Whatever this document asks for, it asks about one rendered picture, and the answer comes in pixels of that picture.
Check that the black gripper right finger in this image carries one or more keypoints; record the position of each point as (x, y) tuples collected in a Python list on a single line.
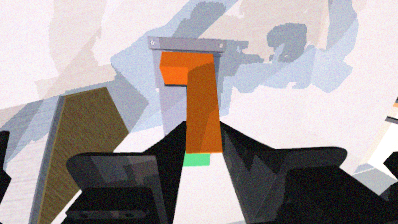
[(256, 170)]

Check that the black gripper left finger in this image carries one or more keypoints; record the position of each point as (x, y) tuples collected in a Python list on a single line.
[(158, 168)]

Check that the orange l-shaped part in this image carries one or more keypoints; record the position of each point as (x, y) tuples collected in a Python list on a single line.
[(203, 134)]

